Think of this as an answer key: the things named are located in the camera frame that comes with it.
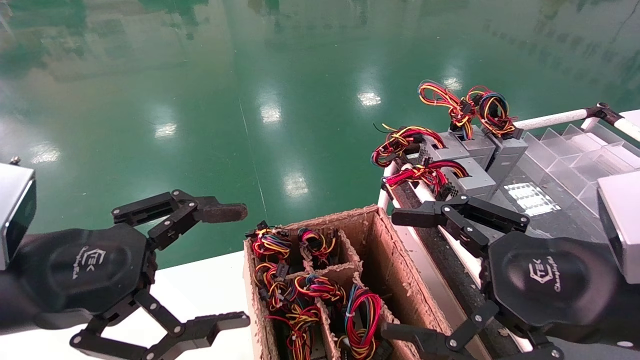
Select grey power supply coloured wires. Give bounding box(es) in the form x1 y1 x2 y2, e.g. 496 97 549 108
466 86 529 188
245 221 293 262
336 284 385 360
254 261 297 313
297 227 337 266
292 272 347 307
384 159 498 201
418 80 496 171
265 305 323 360
371 123 471 168

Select short white rack post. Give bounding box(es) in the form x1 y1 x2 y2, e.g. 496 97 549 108
377 162 398 211

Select black rough edge strip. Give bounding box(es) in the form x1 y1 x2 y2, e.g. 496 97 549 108
392 182 531 360

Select long white rail pipe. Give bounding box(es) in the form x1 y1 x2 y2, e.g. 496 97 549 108
400 164 538 353

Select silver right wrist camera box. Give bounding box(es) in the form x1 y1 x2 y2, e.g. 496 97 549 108
597 170 640 285

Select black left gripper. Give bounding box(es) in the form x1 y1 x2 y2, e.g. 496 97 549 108
17 189 251 360

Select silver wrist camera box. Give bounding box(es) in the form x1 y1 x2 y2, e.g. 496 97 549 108
0 162 37 271
597 170 640 285

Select brown cardboard divider box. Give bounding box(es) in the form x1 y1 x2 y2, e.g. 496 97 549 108
243 204 493 360

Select clear acrylic divider tray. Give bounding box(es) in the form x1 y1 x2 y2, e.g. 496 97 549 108
522 122 640 218

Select black pipe connector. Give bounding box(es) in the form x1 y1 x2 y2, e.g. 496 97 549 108
584 102 624 126

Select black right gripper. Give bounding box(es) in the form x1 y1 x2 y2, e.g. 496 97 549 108
381 194 627 360

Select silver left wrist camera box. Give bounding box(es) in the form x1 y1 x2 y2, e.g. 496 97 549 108
0 162 37 271

